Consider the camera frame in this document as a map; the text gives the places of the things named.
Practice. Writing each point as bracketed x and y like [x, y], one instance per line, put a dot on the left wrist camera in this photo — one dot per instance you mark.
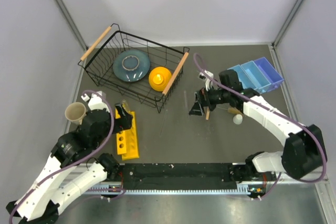
[94, 102]

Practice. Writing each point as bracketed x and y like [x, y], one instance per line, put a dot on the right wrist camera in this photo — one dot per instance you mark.
[207, 78]

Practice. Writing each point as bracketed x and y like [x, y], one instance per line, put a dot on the black wire dish basket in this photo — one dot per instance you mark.
[98, 60]

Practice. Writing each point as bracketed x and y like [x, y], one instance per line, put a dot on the blue ceramic plate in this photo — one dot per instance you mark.
[131, 65]

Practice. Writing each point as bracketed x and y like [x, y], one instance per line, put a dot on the glass test tube on table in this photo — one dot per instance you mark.
[186, 102]
[163, 122]

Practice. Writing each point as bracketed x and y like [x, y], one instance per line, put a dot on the wooden test tube clamp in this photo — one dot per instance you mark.
[207, 113]

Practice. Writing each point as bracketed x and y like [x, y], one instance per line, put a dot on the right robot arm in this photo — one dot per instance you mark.
[303, 146]

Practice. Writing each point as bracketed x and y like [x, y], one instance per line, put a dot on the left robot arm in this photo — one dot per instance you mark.
[48, 197]

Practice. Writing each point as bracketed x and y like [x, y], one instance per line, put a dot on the cable duct rail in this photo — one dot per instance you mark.
[240, 189]

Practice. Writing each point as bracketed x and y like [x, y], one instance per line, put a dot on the beige ceramic mug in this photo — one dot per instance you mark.
[75, 112]

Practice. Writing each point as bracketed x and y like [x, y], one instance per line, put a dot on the glass test tube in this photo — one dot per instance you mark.
[126, 106]
[163, 122]
[186, 102]

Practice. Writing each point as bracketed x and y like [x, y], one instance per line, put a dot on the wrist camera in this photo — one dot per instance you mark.
[94, 102]
[207, 78]

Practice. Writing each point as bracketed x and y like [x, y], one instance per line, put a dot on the test tube brush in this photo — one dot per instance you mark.
[231, 110]

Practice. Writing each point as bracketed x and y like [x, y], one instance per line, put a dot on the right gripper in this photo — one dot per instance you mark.
[203, 97]

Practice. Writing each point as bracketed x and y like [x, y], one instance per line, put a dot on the purple blue bin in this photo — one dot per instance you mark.
[270, 73]

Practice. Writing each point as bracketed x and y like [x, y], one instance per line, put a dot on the light blue bin left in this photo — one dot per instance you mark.
[244, 77]

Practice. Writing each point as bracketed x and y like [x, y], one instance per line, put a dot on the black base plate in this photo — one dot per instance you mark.
[183, 176]

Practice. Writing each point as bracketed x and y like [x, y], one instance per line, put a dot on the yellow test tube rack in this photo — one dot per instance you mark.
[127, 142]

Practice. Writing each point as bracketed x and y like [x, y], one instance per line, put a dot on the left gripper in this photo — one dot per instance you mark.
[124, 122]

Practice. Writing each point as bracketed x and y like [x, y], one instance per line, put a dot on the yellow ribbed funnel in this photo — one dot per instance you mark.
[159, 78]

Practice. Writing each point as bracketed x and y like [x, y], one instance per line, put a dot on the light blue bin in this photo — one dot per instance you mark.
[244, 77]
[263, 80]

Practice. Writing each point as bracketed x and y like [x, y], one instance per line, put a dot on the light blue bin middle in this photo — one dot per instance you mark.
[263, 80]

